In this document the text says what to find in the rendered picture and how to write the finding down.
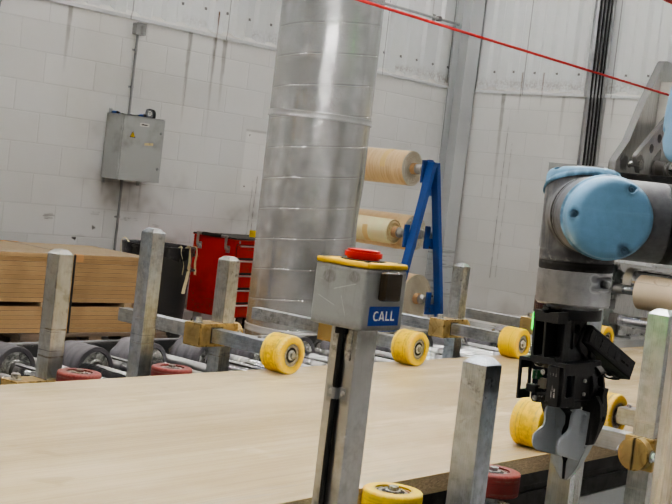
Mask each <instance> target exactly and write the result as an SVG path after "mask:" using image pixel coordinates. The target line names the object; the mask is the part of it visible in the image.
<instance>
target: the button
mask: <svg viewBox="0 0 672 504"><path fill-rule="evenodd" d="M345 255H347V258H352V259H359V260H367V261H380V259H382V258H383V254H381V251H376V250H369V249H361V248H348V250H345Z"/></svg>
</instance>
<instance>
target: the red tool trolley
mask: <svg viewBox="0 0 672 504"><path fill-rule="evenodd" d="M193 234H195V235H194V244H193V246H196V247H197V249H198V256H197V260H196V275H194V272H190V280H189V289H188V298H187V307H186V310H189V311H193V315H192V318H191V320H190V321H194V317H195V316H200V317H201V313H203V314H208V315H212V310H213V302H214V293H215V284H216V275H217V266H218V259H219V258H221V257H223V256H233V257H236V258H237V259H238V260H240V270H239V279H238V288H237V297H236V306H235V315H234V319H235V318H236V320H235V322H238V323H239V324H240V325H241V326H242V329H245V328H244V323H245V322H244V321H245V320H246V315H247V306H248V297H249V288H250V280H251V271H252V262H253V253H254V244H255V238H254V237H249V235H243V234H226V233H210V232H204V231H203V232H202V231H197V232H194V233H193Z"/></svg>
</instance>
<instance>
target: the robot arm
mask: <svg viewBox="0 0 672 504"><path fill-rule="evenodd" d="M663 132H664V136H663V140H662V143H663V151H664V154H665V157H666V158H667V160H668V161H670V162H672V86H671V90H670V93H669V97H668V102H667V106H666V111H665V117H664V124H663ZM543 192H544V205H543V217H542V229H541V241H540V253H539V267H538V270H537V282H536V295H535V300H536V301H537V302H539V303H544V304H545V305H543V309H534V321H533V333H532V345H531V355H521V356H519V366H518V378H517V390H516V398H523V397H530V392H531V400H532V401H534V402H541V406H542V410H543V413H544V421H543V424H542V426H541V427H540V428H538V429H537V430H536V431H535V432H534V433H533V435H532V445H533V447H534V448H535V449H536V450H540V451H543V452H547V453H550V454H551V458H552V461H553V464H554V467H555V469H556V471H557V473H558V475H559V477H560V478H561V479H564V480H568V479H570V478H571V477H572V476H573V475H574V474H575V473H576V471H577V470H578V469H579V468H580V466H581V465H582V463H583V462H584V460H585V459H586V457H587V456H588V454H589V452H590V450H591V448H592V446H593V444H595V442H596V440H597V438H598V436H599V434H600V432H601V430H602V428H603V426H604V423H605V420H606V417H607V410H608V403H607V394H608V391H609V389H608V388H605V379H604V377H605V378H607V379H612V380H620V379H626V380H630V378H631V375H632V372H633V368H634V365H635V361H634V360H632V359H631V358H630V357H629V356H628V355H627V354H625V353H624V352H623V351H622V350H621V349H620V348H618V347H617V346H616V345H615V344H614V343H613V342H611V341H610V340H609V339H608V338H607V337H606V336H605V335H603V334H602V333H601V332H600V331H599V330H598V329H596V328H595V327H594V326H593V325H587V322H600V321H601V318H602V310H600V309H604V308H608V307H609V306H610V300H611V288H612V277H613V273H614V261H615V260H627V261H635V262H644V263H652V264H663V265H671V266H672V184H663V183H655V182H646V181H638V180H629V179H626V178H623V177H621V175H620V174H619V173H618V172H616V171H614V170H611V169H606V168H598V167H585V166H562V167H555V168H552V169H550V170H549V171H548V173H547V175H546V182H545V184H544V187H543ZM522 367H528V379H527V383H526V388H521V376H522ZM532 369H533V371H532ZM531 374H532V383H531ZM581 407H583V408H582V410H581ZM573 409H574V410H573ZM571 410H573V411H571ZM649 504H672V324H671V332H670V340H669V348H668V356H667V364H666V372H665V380H664V388H663V397H662V405H661V413H660V421H659V429H658V437H657V445H656V453H655V461H654V469H653V477H652V485H651V493H650V501H649Z"/></svg>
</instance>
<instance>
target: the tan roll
mask: <svg viewBox="0 0 672 504"><path fill-rule="evenodd" d="M612 292H613V293H619V294H625V295H632V297H633V303H634V306H635V307H636V308H637V309H641V310H647V311H653V310H654V309H656V308H662V309H668V310H672V279H669V278H662V277H655V276H648V275H641V276H639V277H638V279H637V280H636V282H635V284H634V286H632V285H625V284H618V283H613V285H612Z"/></svg>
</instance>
